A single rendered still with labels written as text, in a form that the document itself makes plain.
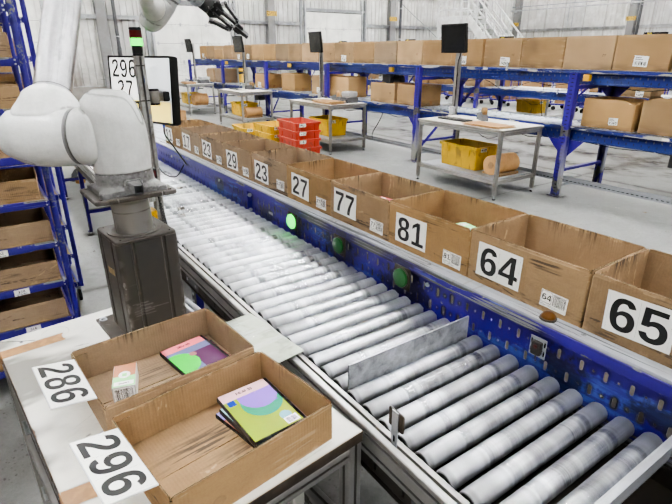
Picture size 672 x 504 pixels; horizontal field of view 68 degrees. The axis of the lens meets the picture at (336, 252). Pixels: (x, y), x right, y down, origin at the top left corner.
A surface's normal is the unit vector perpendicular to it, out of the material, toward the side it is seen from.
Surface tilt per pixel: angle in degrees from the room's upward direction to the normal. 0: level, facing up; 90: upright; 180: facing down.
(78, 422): 0
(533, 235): 90
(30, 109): 52
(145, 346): 89
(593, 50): 90
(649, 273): 90
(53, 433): 0
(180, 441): 2
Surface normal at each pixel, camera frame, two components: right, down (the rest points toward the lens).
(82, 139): -0.07, 0.36
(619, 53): -0.83, 0.21
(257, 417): 0.00, -0.93
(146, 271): 0.65, 0.29
